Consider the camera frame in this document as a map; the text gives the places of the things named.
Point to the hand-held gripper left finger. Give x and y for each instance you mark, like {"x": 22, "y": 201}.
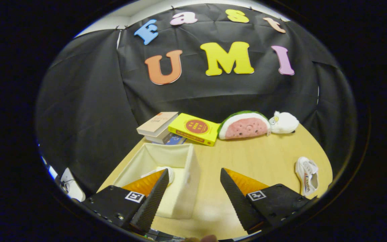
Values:
{"x": 151, "y": 201}

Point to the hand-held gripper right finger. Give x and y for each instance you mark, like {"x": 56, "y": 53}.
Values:
{"x": 237, "y": 201}

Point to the white fabric storage box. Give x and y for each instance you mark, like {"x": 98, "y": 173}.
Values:
{"x": 183, "y": 191}

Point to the white canvas shoe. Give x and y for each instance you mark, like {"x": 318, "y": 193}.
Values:
{"x": 306, "y": 173}
{"x": 170, "y": 173}

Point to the white book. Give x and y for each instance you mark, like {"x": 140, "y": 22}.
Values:
{"x": 156, "y": 137}

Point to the blue book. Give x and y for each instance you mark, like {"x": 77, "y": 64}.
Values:
{"x": 175, "y": 139}

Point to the watermelon slice plush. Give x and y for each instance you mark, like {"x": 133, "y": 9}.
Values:
{"x": 244, "y": 127}

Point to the beige book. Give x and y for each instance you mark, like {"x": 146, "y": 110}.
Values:
{"x": 156, "y": 122}

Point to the yellow book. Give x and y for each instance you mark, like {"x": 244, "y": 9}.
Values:
{"x": 193, "y": 129}

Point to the white plush toy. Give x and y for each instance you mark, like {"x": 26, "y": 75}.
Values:
{"x": 286, "y": 122}

